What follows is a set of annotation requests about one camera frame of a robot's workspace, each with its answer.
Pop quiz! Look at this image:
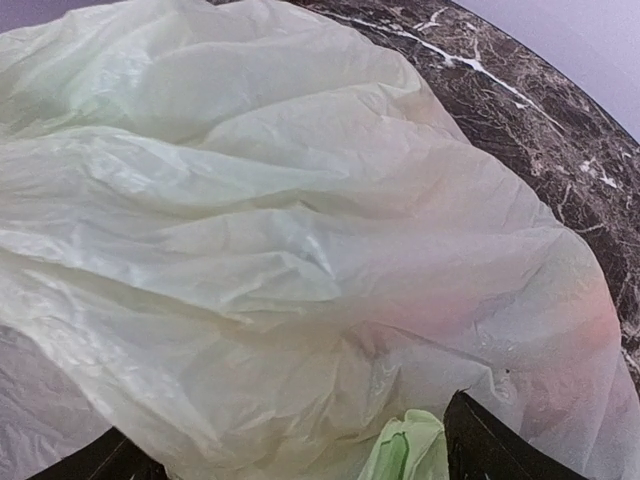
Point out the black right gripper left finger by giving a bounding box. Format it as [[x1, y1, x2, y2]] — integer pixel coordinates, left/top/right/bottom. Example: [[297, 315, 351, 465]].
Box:
[[39, 428, 168, 480]]

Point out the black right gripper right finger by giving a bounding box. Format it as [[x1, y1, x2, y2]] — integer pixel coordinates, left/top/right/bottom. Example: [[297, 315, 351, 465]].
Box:
[[443, 392, 584, 480]]

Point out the light green plastic bag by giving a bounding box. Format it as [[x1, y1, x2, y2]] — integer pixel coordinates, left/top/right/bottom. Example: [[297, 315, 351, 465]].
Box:
[[1, 1, 639, 479]]

